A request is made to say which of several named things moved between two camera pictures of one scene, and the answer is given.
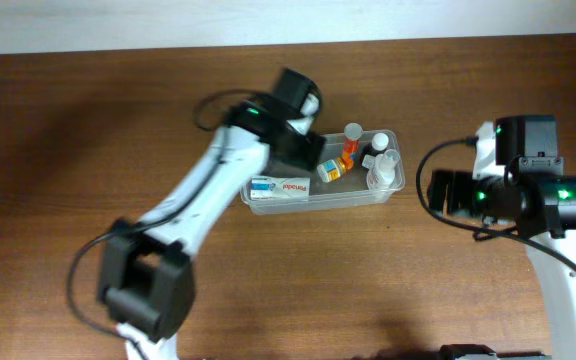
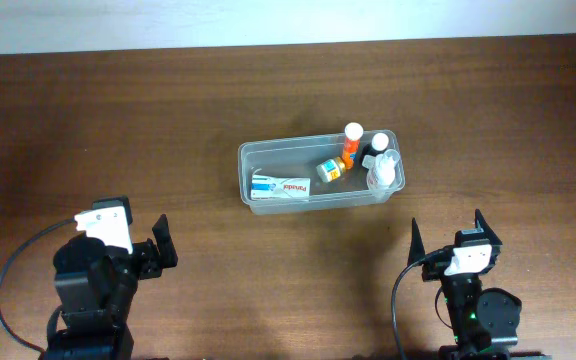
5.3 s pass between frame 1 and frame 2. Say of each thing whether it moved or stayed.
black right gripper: moved
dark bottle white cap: stayed
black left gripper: moved
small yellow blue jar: stayed
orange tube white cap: stayed
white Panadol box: stayed
